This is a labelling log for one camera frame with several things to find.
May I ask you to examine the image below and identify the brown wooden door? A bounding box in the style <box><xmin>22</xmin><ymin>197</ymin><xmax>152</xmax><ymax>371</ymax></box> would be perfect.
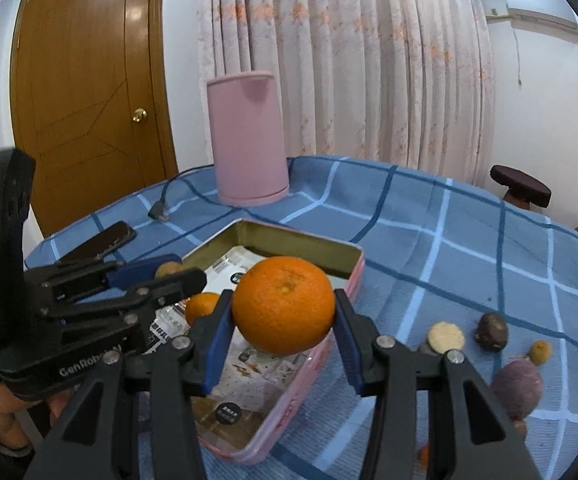
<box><xmin>10</xmin><ymin>0</ymin><xmax>178</xmax><ymax>238</ymax></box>

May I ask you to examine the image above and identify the small yellow fruit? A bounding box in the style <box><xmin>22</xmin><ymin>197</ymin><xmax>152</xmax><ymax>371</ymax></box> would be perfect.
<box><xmin>528</xmin><ymin>340</ymin><xmax>552</xmax><ymax>367</ymax></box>

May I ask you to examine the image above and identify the dark brown passion fruit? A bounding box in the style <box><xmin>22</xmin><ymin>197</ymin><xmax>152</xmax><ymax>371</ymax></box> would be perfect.
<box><xmin>475</xmin><ymin>312</ymin><xmax>510</xmax><ymax>351</ymax></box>

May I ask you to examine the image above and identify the pink tin box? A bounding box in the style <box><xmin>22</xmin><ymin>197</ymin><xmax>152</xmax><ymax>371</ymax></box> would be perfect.
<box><xmin>181</xmin><ymin>219</ymin><xmax>366</xmax><ymax>465</ymax></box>

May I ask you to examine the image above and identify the black smartphone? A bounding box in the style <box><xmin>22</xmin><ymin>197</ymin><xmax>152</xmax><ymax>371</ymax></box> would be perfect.
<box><xmin>55</xmin><ymin>221</ymin><xmax>138</xmax><ymax>267</ymax></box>

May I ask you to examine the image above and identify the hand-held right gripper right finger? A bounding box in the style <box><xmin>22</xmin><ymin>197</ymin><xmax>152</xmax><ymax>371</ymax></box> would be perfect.
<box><xmin>333</xmin><ymin>288</ymin><xmax>542</xmax><ymax>480</ymax></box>

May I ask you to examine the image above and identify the purple passion fruit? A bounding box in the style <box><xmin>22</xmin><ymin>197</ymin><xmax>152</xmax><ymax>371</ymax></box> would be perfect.
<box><xmin>490</xmin><ymin>357</ymin><xmax>542</xmax><ymax>422</ymax></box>

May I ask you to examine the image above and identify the blue plaid tablecloth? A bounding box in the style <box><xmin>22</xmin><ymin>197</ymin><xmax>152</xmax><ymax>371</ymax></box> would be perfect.
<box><xmin>24</xmin><ymin>155</ymin><xmax>578</xmax><ymax>480</ymax></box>

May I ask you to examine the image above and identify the white air conditioner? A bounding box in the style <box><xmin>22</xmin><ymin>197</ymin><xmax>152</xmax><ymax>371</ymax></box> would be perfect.
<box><xmin>503</xmin><ymin>0</ymin><xmax>578</xmax><ymax>43</ymax></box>

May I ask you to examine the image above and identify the pink cylinder container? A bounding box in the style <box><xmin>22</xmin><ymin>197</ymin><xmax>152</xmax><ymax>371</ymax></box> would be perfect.
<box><xmin>205</xmin><ymin>72</ymin><xmax>290</xmax><ymax>206</ymax></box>

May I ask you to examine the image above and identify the large orange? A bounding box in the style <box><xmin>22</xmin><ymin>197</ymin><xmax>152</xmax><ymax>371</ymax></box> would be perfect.
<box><xmin>232</xmin><ymin>256</ymin><xmax>336</xmax><ymax>356</ymax></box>

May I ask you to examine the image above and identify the black charger cable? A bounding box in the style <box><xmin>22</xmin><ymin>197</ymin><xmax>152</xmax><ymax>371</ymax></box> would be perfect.
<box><xmin>148</xmin><ymin>164</ymin><xmax>217</xmax><ymax>222</ymax></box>

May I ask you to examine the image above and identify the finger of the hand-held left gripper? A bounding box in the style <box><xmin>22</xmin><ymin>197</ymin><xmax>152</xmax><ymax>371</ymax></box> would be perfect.
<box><xmin>24</xmin><ymin>254</ymin><xmax>170</xmax><ymax>307</ymax></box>
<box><xmin>41</xmin><ymin>267</ymin><xmax>208</xmax><ymax>357</ymax></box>

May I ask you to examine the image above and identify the dark round stool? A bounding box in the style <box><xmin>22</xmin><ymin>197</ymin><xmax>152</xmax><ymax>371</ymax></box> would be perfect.
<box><xmin>490</xmin><ymin>164</ymin><xmax>552</xmax><ymax>209</ymax></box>

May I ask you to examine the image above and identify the beige round fruit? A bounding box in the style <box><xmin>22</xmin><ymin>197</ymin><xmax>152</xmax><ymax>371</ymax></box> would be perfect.
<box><xmin>428</xmin><ymin>322</ymin><xmax>466</xmax><ymax>356</ymax></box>

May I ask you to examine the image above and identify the pink floral curtain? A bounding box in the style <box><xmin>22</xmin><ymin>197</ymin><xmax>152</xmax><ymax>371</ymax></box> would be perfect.
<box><xmin>196</xmin><ymin>0</ymin><xmax>497</xmax><ymax>186</ymax></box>

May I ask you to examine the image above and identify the printed paper packet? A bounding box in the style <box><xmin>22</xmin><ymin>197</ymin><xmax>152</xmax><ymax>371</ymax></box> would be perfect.
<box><xmin>191</xmin><ymin>345</ymin><xmax>314</xmax><ymax>453</ymax></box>
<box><xmin>146</xmin><ymin>305</ymin><xmax>192</xmax><ymax>358</ymax></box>
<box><xmin>204</xmin><ymin>252</ymin><xmax>262</xmax><ymax>293</ymax></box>

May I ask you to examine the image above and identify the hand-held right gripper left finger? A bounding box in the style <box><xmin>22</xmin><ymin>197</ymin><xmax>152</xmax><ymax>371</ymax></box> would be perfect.
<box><xmin>23</xmin><ymin>289</ymin><xmax>237</xmax><ymax>480</ymax></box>

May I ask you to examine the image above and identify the small brown round fruit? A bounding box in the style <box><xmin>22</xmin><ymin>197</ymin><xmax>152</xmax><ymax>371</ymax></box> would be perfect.
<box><xmin>155</xmin><ymin>261</ymin><xmax>186</xmax><ymax>281</ymax></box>

